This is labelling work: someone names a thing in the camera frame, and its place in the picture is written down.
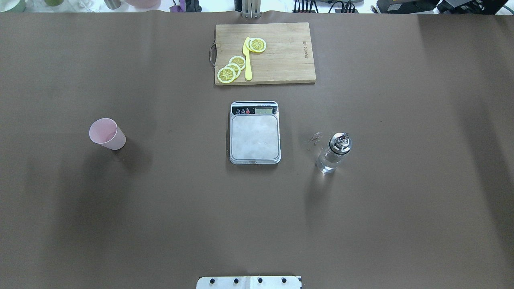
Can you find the lower lemon slice of stack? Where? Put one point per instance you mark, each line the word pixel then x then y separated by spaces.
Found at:
pixel 226 75

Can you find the lemon slice near knife tip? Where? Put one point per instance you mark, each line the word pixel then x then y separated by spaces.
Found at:
pixel 257 45

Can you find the middle lemon slice of stack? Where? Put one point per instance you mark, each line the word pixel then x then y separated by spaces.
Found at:
pixel 235 68

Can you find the pink plastic cup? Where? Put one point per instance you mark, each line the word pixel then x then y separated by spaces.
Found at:
pixel 107 133

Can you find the yellow plastic knife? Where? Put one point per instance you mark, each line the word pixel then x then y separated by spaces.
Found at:
pixel 246 53

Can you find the upper lemon slice of stack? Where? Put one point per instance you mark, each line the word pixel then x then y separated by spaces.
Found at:
pixel 238 60

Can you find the lemon slice of stack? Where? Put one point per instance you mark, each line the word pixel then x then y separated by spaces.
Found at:
pixel 238 60
pixel 235 68
pixel 226 75

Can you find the glass sauce bottle metal cap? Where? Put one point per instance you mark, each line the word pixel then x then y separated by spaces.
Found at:
pixel 339 145

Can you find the wooden cutting board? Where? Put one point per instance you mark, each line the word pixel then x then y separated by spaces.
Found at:
pixel 288 57

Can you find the aluminium frame post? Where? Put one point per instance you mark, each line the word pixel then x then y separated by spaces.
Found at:
pixel 251 9

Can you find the brown table cover sheet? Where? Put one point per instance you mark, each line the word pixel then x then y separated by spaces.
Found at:
pixel 424 199

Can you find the silver digital kitchen scale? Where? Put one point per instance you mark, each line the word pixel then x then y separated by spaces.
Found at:
pixel 254 133

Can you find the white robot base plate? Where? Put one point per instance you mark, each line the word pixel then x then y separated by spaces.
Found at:
pixel 250 282

